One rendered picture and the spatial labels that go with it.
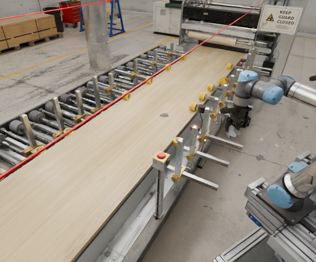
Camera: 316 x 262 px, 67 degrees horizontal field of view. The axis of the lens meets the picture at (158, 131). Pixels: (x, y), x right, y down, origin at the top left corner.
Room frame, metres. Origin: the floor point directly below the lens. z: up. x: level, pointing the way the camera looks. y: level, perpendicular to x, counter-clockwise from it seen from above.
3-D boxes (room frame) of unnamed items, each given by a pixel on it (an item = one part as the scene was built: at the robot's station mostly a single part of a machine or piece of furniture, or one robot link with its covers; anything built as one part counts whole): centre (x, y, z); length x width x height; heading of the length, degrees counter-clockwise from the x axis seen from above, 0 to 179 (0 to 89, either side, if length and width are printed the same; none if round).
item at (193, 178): (1.17, -0.22, 0.83); 0.43 x 0.03 x 0.04; 62
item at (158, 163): (0.94, -0.02, 1.18); 0.07 x 0.07 x 0.08; 62
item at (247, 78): (0.99, -0.39, 1.62); 0.09 x 0.08 x 0.11; 41
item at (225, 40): (3.94, -1.01, 1.05); 1.43 x 0.12 x 0.12; 62
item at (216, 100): (1.83, -0.50, 0.87); 0.03 x 0.03 x 0.48; 62
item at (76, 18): (9.25, 3.18, 0.41); 0.76 x 0.48 x 0.81; 160
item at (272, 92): (0.93, -0.47, 1.61); 0.11 x 0.11 x 0.08; 41
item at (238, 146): (1.59, -0.49, 0.84); 0.43 x 0.03 x 0.04; 62
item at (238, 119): (0.99, -0.39, 1.46); 0.09 x 0.08 x 0.12; 33
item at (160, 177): (0.93, -0.02, 0.93); 0.05 x 0.04 x 0.45; 152
